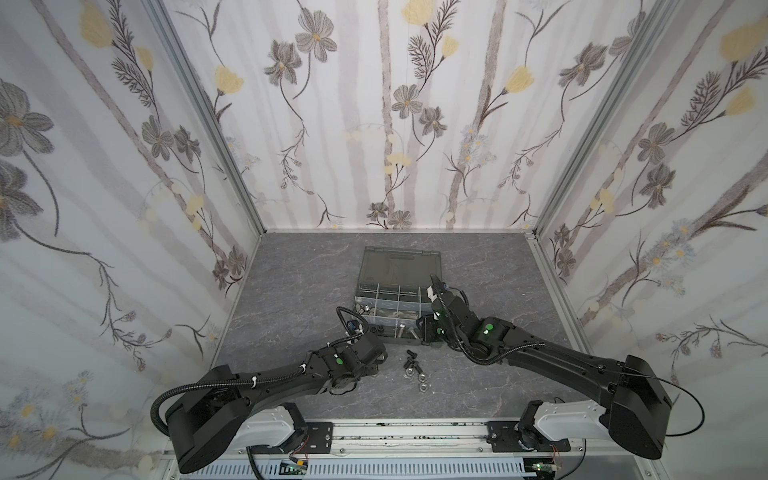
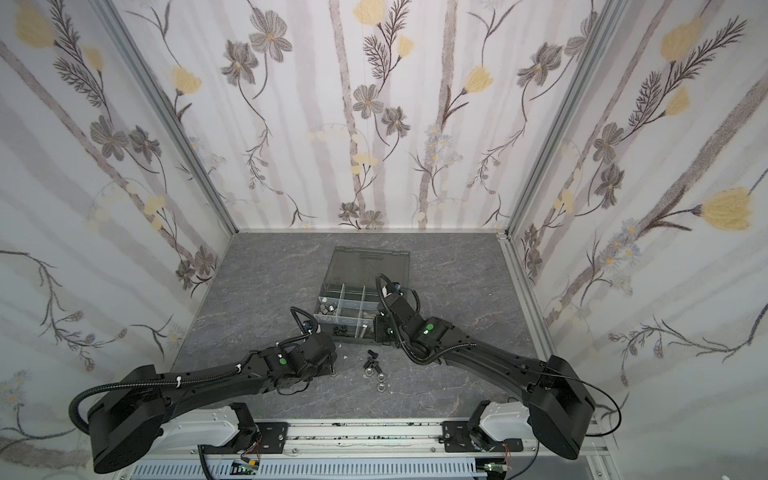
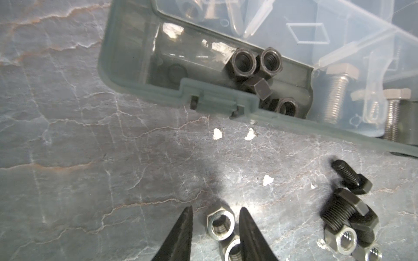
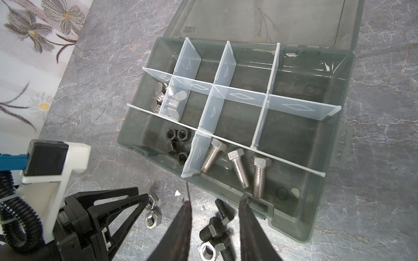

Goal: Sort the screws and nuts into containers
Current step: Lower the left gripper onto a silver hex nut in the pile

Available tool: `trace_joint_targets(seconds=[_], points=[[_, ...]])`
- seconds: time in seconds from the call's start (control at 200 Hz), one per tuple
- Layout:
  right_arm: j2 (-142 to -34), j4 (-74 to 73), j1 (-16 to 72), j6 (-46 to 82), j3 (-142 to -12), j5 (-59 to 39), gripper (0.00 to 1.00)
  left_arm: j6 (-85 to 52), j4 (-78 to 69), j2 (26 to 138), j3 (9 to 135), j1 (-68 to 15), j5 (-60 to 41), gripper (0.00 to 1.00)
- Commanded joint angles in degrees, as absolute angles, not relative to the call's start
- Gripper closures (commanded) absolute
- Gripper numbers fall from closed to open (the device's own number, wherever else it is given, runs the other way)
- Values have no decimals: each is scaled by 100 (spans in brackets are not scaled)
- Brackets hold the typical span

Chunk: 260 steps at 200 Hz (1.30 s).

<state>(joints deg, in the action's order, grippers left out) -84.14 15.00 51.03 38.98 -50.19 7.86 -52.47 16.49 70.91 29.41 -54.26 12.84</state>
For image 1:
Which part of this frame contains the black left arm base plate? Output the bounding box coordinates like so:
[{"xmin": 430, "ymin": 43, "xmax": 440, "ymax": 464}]
[{"xmin": 290, "ymin": 422, "xmax": 334, "ymax": 455}]

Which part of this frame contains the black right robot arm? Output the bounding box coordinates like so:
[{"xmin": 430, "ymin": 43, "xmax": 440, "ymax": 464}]
[{"xmin": 427, "ymin": 275, "xmax": 672, "ymax": 460}]

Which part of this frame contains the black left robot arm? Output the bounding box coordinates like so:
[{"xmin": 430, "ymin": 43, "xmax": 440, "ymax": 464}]
[{"xmin": 150, "ymin": 333, "xmax": 387, "ymax": 474}]

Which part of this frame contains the black corrugated cable conduit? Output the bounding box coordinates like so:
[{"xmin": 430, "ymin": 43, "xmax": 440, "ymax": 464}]
[{"xmin": 149, "ymin": 371, "xmax": 313, "ymax": 438}]

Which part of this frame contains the white slotted cable duct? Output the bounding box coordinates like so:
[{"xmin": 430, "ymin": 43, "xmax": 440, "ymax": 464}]
[{"xmin": 179, "ymin": 457, "xmax": 529, "ymax": 480}]

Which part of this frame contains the aluminium front rail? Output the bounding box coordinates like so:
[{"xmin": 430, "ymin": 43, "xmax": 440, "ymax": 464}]
[{"xmin": 161, "ymin": 416, "xmax": 655, "ymax": 466}]

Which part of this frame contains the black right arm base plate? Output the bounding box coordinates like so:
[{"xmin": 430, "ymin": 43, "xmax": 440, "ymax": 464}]
[{"xmin": 486, "ymin": 421, "xmax": 571, "ymax": 453}]

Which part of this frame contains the grey plastic organizer box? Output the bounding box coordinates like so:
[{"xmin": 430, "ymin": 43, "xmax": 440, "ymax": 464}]
[{"xmin": 354, "ymin": 246, "xmax": 442, "ymax": 346}]

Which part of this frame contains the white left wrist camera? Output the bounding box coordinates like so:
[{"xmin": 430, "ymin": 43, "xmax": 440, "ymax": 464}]
[{"xmin": 346, "ymin": 318, "xmax": 368, "ymax": 335}]

